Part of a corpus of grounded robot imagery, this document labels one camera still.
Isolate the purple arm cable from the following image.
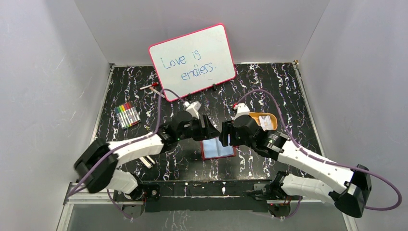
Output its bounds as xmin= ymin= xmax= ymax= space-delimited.
xmin=234 ymin=89 xmax=403 ymax=220
xmin=65 ymin=88 xmax=192 ymax=220

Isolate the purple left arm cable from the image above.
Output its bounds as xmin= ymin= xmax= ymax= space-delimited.
xmin=65 ymin=88 xmax=192 ymax=220

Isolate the aluminium frame rail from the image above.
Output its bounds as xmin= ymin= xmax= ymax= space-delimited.
xmin=57 ymin=180 xmax=357 ymax=231

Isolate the red capped marker pen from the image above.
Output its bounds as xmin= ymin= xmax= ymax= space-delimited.
xmin=140 ymin=82 xmax=159 ymax=90

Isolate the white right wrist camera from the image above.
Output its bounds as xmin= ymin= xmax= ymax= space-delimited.
xmin=233 ymin=103 xmax=250 ymax=119

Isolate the orange oval tray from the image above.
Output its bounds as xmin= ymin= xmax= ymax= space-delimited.
xmin=249 ymin=112 xmax=278 ymax=131

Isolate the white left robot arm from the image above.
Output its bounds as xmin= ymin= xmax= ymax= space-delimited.
xmin=74 ymin=111 xmax=220 ymax=200

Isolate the white marker pen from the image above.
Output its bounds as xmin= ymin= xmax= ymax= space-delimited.
xmin=149 ymin=87 xmax=166 ymax=98

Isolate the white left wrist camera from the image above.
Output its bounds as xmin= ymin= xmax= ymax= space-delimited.
xmin=183 ymin=101 xmax=201 ymax=119

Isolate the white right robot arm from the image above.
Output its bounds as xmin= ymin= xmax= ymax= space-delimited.
xmin=219 ymin=115 xmax=371 ymax=218

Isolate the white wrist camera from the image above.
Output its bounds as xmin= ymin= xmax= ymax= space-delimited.
xmin=183 ymin=101 xmax=201 ymax=119
xmin=233 ymin=103 xmax=250 ymax=119

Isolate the pink framed whiteboard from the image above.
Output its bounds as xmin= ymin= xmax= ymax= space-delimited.
xmin=149 ymin=24 xmax=236 ymax=102

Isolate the pack of coloured markers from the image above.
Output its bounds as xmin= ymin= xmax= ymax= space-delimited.
xmin=114 ymin=102 xmax=141 ymax=129

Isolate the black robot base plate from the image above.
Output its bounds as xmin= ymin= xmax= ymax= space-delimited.
xmin=114 ymin=180 xmax=299 ymax=215

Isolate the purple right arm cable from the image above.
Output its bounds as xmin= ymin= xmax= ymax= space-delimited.
xmin=234 ymin=89 xmax=403 ymax=220

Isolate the red card holder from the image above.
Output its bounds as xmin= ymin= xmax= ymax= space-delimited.
xmin=201 ymin=137 xmax=236 ymax=160

